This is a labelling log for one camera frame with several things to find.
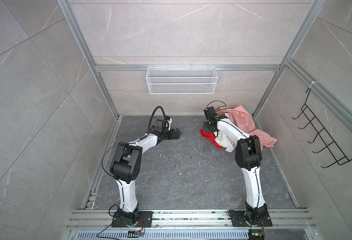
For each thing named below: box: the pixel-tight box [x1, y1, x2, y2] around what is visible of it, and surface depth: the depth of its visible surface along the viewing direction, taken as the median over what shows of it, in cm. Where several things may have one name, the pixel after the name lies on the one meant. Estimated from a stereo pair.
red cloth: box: [200, 128, 223, 149], surface depth 103 cm
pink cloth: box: [216, 105, 278, 151], surface depth 103 cm
